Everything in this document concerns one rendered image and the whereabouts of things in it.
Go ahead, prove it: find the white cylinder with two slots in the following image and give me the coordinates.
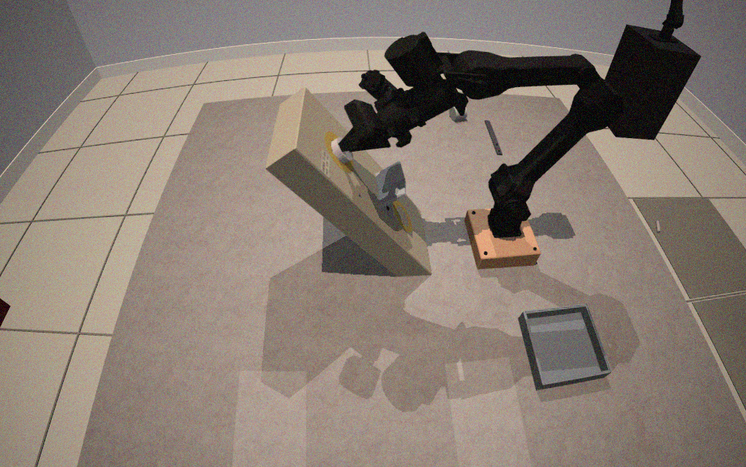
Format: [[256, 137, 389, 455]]
[[331, 137, 353, 164]]

